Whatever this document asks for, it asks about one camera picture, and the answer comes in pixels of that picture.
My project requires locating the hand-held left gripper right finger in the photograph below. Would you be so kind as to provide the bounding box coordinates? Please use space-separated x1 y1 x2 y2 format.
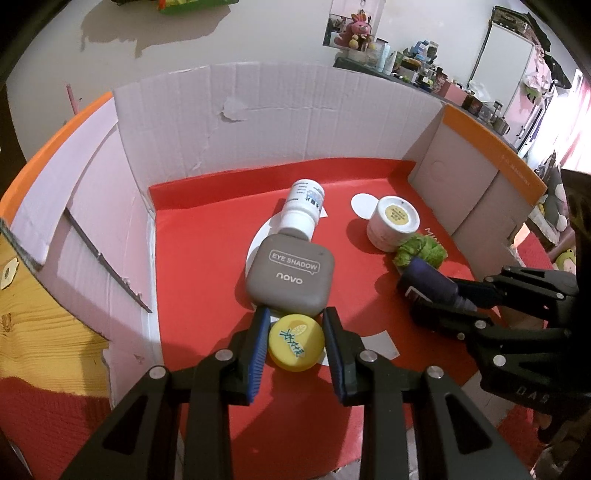
322 306 532 480

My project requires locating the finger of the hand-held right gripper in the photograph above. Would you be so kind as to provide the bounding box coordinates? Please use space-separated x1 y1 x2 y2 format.
410 298 509 370
445 265 580 310

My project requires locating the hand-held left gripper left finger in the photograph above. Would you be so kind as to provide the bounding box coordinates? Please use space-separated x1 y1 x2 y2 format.
60 306 271 480

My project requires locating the yellow round tin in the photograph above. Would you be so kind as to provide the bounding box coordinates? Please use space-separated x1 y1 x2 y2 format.
268 314 326 372

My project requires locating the dark blue bottle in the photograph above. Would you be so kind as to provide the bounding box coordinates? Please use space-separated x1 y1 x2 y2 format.
397 257 478 315

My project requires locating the green leafy toy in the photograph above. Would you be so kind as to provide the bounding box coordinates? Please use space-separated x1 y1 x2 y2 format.
393 233 448 273

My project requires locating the grey eyeshadow case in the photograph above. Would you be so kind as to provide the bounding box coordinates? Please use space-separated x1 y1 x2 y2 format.
245 233 336 319

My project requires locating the white jar with yellow label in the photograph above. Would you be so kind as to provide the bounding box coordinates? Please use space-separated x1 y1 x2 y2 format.
367 195 422 253

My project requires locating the white pill bottle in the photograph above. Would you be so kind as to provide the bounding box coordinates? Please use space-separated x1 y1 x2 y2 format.
276 179 325 241

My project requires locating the orange cardboard box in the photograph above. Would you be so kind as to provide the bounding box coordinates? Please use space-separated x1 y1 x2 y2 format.
0 62 548 476

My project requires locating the pink cabinet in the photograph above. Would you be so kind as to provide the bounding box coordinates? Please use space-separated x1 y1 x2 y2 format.
505 60 561 153

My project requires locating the red knitted mat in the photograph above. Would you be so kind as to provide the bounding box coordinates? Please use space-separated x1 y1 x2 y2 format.
0 228 559 462

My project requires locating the group of cosmetics bottles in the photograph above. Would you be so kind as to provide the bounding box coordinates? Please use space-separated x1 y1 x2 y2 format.
332 37 511 134

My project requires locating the camouflage bag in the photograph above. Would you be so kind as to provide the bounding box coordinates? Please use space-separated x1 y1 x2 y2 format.
492 6 552 51

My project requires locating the small table sticker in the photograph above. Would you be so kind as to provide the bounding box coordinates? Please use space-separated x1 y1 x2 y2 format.
0 259 19 291

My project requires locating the pink bunny plush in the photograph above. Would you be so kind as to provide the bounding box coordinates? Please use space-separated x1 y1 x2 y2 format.
344 11 376 51

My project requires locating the white board with black frame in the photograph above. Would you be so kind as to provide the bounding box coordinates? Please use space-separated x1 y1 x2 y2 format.
468 18 539 116

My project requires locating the wall mirror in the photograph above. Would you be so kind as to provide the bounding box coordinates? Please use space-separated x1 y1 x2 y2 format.
322 0 386 51

